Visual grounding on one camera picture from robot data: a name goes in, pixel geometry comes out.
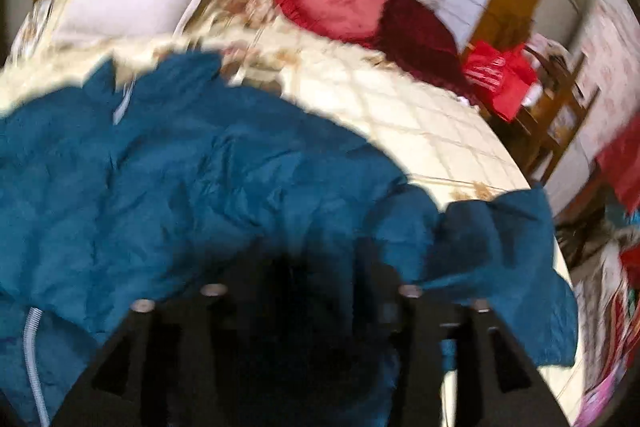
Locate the red shopping bag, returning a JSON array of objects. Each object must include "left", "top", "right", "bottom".
[{"left": 462, "top": 42, "right": 539, "bottom": 123}]

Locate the teal blue padded jacket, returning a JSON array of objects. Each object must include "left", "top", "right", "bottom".
[{"left": 1, "top": 52, "right": 578, "bottom": 426}]

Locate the wooden chair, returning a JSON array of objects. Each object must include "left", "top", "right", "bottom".
[{"left": 489, "top": 46, "right": 600, "bottom": 184}]

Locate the cream floral checked bedsheet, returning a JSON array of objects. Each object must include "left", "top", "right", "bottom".
[{"left": 1, "top": 0, "right": 586, "bottom": 421}]

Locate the dark red fuzzy cushion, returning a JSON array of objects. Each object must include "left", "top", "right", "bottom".
[{"left": 375, "top": 0, "right": 478, "bottom": 104}]

